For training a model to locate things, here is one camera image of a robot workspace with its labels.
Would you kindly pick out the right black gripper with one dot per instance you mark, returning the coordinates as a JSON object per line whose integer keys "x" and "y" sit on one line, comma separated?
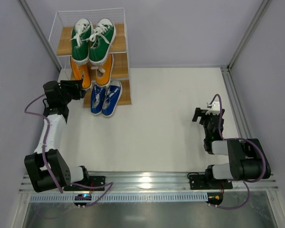
{"x": 204, "y": 116}

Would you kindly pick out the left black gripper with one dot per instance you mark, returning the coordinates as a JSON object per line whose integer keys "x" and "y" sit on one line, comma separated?
{"x": 74, "y": 88}

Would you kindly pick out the orange sneaker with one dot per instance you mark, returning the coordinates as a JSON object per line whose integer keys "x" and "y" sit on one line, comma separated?
{"x": 104, "y": 71}
{"x": 81, "y": 72}

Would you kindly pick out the blue sneaker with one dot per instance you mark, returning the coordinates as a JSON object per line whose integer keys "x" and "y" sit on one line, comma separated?
{"x": 97, "y": 99}
{"x": 112, "y": 96}

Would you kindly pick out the green sneaker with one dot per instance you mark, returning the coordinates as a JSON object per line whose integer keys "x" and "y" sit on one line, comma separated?
{"x": 80, "y": 34}
{"x": 101, "y": 41}

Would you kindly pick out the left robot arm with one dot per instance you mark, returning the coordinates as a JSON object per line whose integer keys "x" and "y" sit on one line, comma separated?
{"x": 46, "y": 167}

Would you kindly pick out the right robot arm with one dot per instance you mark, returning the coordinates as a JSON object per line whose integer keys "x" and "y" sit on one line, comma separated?
{"x": 246, "y": 158}

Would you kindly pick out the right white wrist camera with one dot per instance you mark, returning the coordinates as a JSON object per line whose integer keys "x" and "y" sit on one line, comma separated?
{"x": 213, "y": 108}

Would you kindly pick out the right aluminium frame rail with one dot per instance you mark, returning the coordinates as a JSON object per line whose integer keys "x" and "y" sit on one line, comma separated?
{"x": 242, "y": 125}

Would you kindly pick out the white wire wooden shoe shelf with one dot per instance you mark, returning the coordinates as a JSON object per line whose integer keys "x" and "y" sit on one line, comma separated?
{"x": 60, "y": 43}

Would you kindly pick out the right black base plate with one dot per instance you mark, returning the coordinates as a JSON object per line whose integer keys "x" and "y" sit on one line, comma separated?
{"x": 202, "y": 181}

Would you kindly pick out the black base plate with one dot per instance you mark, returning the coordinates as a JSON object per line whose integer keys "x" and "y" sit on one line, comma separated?
{"x": 91, "y": 181}
{"x": 202, "y": 181}

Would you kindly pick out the grey slotted cable duct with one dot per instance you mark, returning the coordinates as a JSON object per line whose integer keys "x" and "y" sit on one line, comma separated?
{"x": 120, "y": 197}

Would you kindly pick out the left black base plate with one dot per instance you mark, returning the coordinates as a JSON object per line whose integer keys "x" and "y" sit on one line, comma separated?
{"x": 91, "y": 181}

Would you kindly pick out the aluminium front rail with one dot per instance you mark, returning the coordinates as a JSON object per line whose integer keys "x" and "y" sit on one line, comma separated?
{"x": 161, "y": 182}

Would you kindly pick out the left aluminium frame post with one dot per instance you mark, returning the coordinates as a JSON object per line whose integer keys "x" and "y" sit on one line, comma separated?
{"x": 30, "y": 16}

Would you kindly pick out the aluminium frame post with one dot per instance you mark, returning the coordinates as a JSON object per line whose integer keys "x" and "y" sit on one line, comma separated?
{"x": 30, "y": 16}
{"x": 249, "y": 31}

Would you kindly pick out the right aluminium frame post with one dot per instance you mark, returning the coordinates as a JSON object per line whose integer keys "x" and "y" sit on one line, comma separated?
{"x": 249, "y": 31}

